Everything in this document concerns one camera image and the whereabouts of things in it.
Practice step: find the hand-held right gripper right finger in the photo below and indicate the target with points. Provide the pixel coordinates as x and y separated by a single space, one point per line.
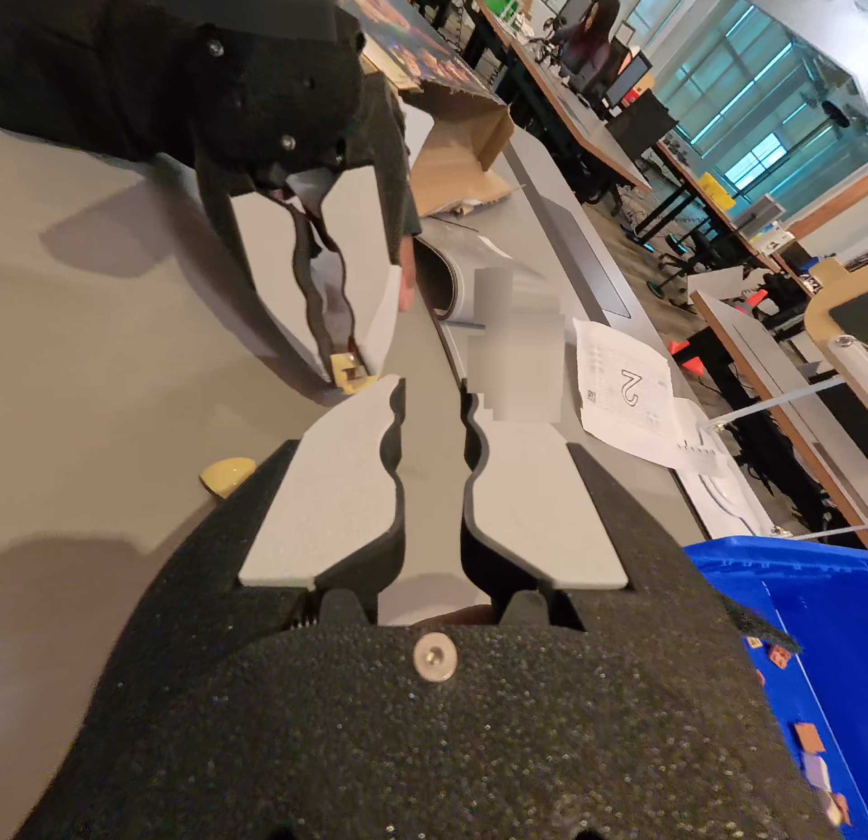
542 514

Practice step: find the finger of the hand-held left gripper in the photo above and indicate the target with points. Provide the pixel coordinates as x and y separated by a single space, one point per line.
268 257
366 257

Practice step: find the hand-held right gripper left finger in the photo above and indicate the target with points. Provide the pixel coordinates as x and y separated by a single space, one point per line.
325 501

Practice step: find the tan arch brick assembly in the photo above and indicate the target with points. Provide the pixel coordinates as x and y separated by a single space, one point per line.
346 369

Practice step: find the person's left forearm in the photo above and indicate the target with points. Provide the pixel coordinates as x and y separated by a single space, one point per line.
102 74

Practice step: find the grey desk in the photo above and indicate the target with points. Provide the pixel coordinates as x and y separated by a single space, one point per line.
135 311

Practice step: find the person's left hand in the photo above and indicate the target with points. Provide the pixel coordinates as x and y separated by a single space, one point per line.
407 277

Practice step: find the grey instruction booklet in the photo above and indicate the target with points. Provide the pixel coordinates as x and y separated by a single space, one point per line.
461 277

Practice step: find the tan curved brick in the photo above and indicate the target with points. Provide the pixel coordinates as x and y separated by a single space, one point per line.
227 474

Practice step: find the open cardboard box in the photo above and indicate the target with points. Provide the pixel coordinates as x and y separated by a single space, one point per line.
461 175

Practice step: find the colourful printed box lid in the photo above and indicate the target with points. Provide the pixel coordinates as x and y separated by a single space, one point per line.
407 40

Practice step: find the white paper sheet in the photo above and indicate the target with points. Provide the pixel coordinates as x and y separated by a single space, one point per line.
732 508

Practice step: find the orange floor cone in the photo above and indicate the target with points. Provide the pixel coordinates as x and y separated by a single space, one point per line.
678 346
693 364

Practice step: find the long office table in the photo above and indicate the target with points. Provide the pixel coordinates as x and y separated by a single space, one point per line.
678 168
759 358
583 121

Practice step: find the blue plastic bin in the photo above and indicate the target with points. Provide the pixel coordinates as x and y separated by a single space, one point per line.
814 596

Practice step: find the desktop monitor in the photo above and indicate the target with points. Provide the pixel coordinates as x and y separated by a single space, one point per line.
627 80

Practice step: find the pile of small bricks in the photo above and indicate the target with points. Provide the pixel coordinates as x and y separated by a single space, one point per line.
808 737

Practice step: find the yellow box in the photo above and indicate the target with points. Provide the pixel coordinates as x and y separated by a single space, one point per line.
717 190

